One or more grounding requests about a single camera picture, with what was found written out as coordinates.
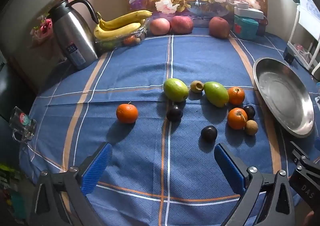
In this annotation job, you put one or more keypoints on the pale pink apple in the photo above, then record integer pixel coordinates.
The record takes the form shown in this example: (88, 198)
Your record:
(160, 27)

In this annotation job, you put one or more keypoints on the bunch of yellow bananas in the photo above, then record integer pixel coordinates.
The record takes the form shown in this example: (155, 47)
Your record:
(117, 31)

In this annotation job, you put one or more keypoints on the clear glass mug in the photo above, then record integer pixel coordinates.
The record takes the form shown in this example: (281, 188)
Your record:
(23, 121)

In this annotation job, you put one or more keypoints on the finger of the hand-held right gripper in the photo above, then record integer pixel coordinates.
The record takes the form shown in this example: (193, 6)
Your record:
(298, 151)
(318, 143)

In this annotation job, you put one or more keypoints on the oblong green fruit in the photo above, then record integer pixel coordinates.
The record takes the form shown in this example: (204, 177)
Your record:
(216, 94)

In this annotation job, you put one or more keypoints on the stainless steel basin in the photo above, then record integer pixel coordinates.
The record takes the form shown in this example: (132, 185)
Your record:
(282, 91)

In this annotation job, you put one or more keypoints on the dark plum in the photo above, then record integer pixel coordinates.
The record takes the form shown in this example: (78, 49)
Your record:
(174, 113)
(249, 111)
(209, 133)

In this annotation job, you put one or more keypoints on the stainless steel thermos jug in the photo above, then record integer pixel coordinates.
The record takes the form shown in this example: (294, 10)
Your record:
(72, 38)

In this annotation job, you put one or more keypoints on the teal plastic box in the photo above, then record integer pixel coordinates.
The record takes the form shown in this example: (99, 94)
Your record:
(246, 28)

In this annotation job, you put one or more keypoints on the large dark red apple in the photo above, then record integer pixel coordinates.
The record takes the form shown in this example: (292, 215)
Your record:
(219, 27)

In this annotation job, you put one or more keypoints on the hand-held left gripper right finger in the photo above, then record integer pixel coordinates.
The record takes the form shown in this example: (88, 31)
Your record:
(228, 168)

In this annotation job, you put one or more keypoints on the orange with stick stem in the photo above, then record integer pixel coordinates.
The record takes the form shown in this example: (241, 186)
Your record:
(236, 118)

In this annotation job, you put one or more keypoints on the small yellowish fruit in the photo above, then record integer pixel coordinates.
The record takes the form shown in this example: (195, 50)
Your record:
(196, 86)

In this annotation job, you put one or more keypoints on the round green fruit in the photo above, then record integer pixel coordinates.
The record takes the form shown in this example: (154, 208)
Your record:
(175, 90)

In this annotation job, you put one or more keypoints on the white storage rack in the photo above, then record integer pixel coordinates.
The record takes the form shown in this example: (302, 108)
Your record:
(297, 21)

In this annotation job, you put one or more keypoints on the pink flower decoration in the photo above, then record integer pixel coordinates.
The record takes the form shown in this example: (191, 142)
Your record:
(42, 28)

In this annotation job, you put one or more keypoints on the blue plaid tablecloth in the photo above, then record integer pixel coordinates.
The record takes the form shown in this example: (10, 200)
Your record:
(140, 71)

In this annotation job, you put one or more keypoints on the brown longan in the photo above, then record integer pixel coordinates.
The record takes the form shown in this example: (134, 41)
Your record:
(251, 127)

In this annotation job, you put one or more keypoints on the clear plastic fruit tray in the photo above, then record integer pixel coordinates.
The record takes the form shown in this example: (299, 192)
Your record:
(110, 44)

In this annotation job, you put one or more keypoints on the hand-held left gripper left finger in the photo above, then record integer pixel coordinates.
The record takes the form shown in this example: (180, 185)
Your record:
(97, 168)

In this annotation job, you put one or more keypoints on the black power adapter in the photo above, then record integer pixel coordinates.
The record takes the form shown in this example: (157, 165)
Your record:
(288, 55)

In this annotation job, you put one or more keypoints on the pink plastic bag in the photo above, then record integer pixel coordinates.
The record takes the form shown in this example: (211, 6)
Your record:
(300, 50)

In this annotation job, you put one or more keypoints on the orange with short stem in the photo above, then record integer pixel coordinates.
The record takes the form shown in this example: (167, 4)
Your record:
(127, 113)

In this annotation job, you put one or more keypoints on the person's right hand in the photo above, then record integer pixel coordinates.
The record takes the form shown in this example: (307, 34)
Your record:
(309, 219)

